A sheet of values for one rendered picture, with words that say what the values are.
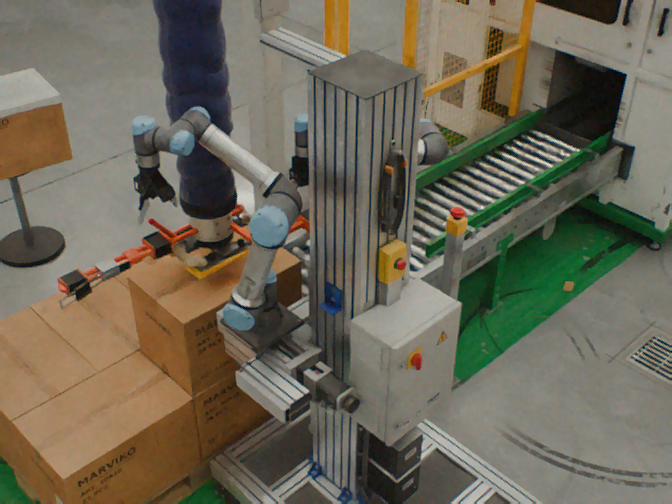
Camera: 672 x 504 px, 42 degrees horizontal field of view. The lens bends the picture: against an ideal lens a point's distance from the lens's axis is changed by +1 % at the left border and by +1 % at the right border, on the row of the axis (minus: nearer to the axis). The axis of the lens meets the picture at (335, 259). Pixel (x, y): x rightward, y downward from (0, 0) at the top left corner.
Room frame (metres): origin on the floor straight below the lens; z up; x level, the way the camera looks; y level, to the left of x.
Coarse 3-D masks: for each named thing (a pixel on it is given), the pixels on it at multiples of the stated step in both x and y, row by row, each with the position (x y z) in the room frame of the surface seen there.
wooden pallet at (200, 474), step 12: (264, 420) 2.75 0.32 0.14; (228, 444) 2.61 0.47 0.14; (192, 468) 2.47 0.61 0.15; (204, 468) 2.51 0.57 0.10; (24, 480) 2.42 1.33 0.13; (180, 480) 2.42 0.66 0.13; (192, 480) 2.46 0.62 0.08; (204, 480) 2.51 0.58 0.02; (156, 492) 2.35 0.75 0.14; (168, 492) 2.44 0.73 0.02; (180, 492) 2.44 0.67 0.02; (192, 492) 2.46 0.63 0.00
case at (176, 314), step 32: (192, 256) 2.94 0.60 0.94; (288, 256) 2.95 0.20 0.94; (160, 288) 2.73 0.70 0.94; (192, 288) 2.73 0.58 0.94; (224, 288) 2.73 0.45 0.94; (288, 288) 2.87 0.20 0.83; (160, 320) 2.64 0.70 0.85; (192, 320) 2.54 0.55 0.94; (160, 352) 2.67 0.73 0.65; (192, 352) 2.53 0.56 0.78; (224, 352) 2.63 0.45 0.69; (192, 384) 2.51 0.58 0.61
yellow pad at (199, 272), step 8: (240, 240) 2.84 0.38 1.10; (240, 248) 2.82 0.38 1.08; (248, 248) 2.82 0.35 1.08; (208, 256) 2.76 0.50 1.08; (216, 256) 2.76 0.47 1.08; (232, 256) 2.77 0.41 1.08; (240, 256) 2.78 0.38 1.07; (208, 264) 2.71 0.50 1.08; (216, 264) 2.72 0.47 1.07; (224, 264) 2.72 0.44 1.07; (192, 272) 2.68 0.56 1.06; (200, 272) 2.67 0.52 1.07; (208, 272) 2.67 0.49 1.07
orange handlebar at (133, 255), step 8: (240, 208) 2.93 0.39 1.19; (232, 224) 2.82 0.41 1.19; (296, 224) 2.82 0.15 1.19; (304, 224) 2.84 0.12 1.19; (176, 232) 2.77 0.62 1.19; (192, 232) 2.77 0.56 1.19; (240, 232) 2.77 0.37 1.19; (176, 240) 2.72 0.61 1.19; (248, 240) 2.73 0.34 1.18; (136, 248) 2.66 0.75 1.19; (144, 248) 2.67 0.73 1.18; (120, 256) 2.61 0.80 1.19; (128, 256) 2.60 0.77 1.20; (136, 256) 2.60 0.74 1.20; (144, 256) 2.62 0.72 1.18; (88, 272) 2.51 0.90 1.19; (96, 272) 2.53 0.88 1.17; (64, 288) 2.42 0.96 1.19
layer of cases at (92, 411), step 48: (96, 288) 3.22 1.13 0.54; (0, 336) 2.88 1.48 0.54; (48, 336) 2.88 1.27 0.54; (96, 336) 2.88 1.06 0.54; (0, 384) 2.58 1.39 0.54; (48, 384) 2.58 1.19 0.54; (96, 384) 2.58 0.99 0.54; (144, 384) 2.58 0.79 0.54; (0, 432) 2.51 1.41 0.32; (48, 432) 2.32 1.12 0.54; (96, 432) 2.32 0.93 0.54; (144, 432) 2.34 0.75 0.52; (192, 432) 2.49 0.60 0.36; (240, 432) 2.66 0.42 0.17; (48, 480) 2.21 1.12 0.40; (96, 480) 2.18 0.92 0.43; (144, 480) 2.31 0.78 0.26
